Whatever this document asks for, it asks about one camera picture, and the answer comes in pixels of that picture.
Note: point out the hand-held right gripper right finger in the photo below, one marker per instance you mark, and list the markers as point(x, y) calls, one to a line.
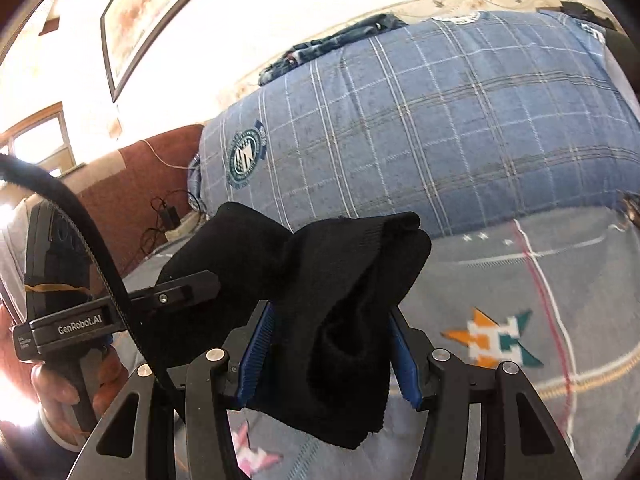
point(406, 360)

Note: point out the framed wall picture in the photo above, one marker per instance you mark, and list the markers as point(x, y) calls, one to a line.
point(145, 20)

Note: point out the dark blue patterned cloth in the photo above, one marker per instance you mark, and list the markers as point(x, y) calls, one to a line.
point(340, 42)

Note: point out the black cloth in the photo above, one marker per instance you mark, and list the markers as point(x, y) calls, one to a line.
point(575, 12)

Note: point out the grey star-patterned bed sheet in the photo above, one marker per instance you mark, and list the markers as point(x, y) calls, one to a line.
point(500, 285)

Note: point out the person's white shirt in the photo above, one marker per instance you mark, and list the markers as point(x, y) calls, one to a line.
point(10, 260)

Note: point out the person's left hand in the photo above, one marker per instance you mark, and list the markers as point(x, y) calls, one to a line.
point(52, 390)

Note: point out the wooden framed window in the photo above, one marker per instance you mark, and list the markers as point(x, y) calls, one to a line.
point(40, 135)

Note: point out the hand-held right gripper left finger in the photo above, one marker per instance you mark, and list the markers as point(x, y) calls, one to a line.
point(255, 355)

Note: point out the black sock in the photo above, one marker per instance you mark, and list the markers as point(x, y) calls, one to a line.
point(340, 310)

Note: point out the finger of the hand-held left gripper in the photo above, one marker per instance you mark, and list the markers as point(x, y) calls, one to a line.
point(180, 292)

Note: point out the brown headboard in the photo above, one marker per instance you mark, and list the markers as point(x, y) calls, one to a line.
point(135, 175)

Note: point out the blue plaid pillow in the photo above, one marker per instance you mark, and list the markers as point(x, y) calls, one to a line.
point(400, 135)

